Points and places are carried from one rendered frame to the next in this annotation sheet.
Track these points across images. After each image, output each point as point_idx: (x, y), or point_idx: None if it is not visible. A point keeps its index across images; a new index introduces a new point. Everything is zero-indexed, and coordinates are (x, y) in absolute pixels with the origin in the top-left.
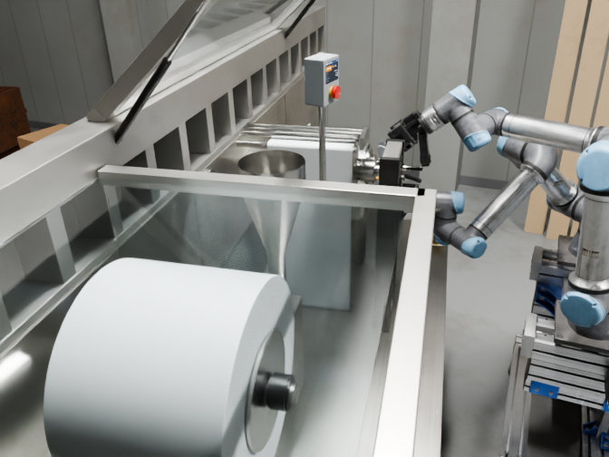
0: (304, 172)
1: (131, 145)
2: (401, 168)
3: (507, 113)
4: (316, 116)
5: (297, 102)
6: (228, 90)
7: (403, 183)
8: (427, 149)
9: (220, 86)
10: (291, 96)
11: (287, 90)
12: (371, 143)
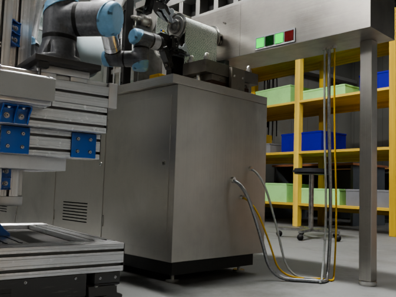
0: None
1: None
2: (124, 12)
3: None
4: (322, 23)
5: (266, 8)
6: (178, 2)
7: (168, 35)
8: (145, 2)
9: (173, 0)
10: (253, 4)
11: (248, 0)
12: (180, 13)
